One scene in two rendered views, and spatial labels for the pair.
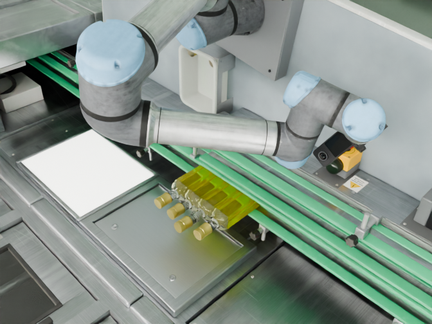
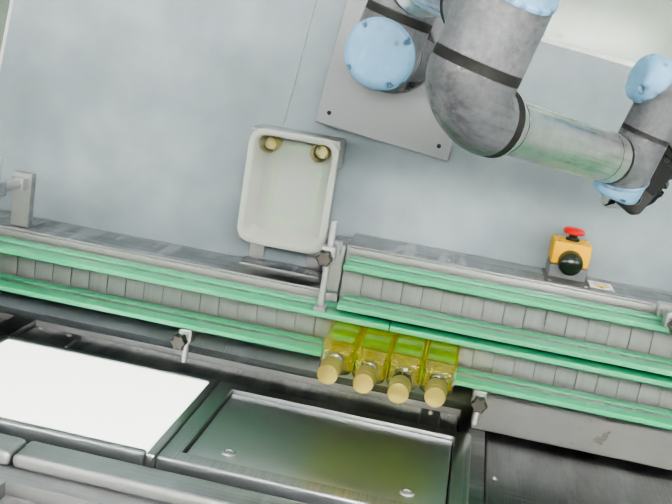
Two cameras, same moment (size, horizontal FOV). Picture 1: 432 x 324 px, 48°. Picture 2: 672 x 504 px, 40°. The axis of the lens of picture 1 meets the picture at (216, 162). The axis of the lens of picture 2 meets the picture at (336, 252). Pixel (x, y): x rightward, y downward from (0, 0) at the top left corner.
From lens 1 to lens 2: 1.13 m
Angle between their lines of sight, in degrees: 41
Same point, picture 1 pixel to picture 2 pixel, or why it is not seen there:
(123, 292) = not seen: outside the picture
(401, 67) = not seen: hidden behind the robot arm
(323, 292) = (594, 474)
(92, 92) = (513, 27)
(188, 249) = (383, 457)
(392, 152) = (632, 233)
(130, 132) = (511, 115)
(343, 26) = (550, 67)
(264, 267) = (496, 466)
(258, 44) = (419, 106)
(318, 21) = not seen: hidden behind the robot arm
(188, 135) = (557, 132)
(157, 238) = (319, 454)
